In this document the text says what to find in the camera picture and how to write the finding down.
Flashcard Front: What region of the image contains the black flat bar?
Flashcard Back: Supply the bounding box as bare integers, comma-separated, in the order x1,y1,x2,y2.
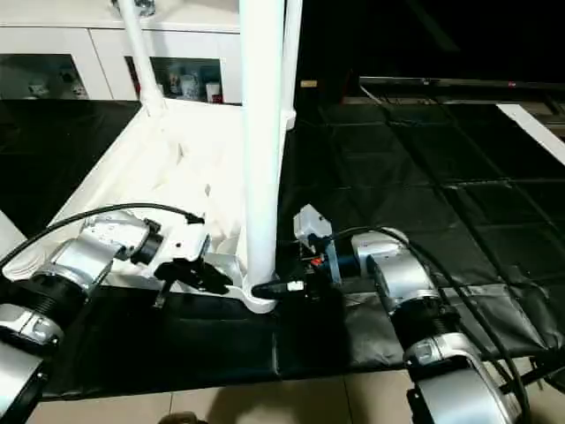
360,78,565,93

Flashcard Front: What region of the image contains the white plastic table top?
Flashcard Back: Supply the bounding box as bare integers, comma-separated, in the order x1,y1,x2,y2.
4,97,297,314

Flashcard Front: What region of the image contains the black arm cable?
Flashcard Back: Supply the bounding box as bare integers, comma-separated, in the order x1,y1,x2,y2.
0,204,206,270
322,226,531,416

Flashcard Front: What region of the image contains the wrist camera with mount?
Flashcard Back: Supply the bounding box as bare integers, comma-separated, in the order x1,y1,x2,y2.
141,221,211,284
293,205,335,257

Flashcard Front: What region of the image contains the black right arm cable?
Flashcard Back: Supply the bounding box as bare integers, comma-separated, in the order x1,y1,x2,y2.
322,226,531,416

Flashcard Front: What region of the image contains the black bundle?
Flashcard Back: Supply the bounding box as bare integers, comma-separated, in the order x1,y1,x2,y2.
113,0,156,17

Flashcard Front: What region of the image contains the white cabinet with glass doors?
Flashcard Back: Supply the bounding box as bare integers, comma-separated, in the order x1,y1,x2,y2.
0,0,244,105

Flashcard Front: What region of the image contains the black metal frame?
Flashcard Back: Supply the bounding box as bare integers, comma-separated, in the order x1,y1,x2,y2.
521,353,565,390

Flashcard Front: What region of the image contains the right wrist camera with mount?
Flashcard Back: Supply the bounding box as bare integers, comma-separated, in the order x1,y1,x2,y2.
293,205,335,257

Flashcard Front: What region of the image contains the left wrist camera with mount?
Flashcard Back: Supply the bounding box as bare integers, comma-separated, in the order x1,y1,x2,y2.
141,221,211,284

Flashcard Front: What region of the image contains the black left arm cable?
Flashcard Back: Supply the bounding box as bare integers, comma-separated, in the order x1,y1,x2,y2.
0,204,206,270

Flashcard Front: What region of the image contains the white board strip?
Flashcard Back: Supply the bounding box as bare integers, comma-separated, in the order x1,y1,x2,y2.
497,103,565,164

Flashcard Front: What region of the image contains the black work mat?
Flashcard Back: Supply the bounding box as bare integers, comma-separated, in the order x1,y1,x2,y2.
0,95,565,398

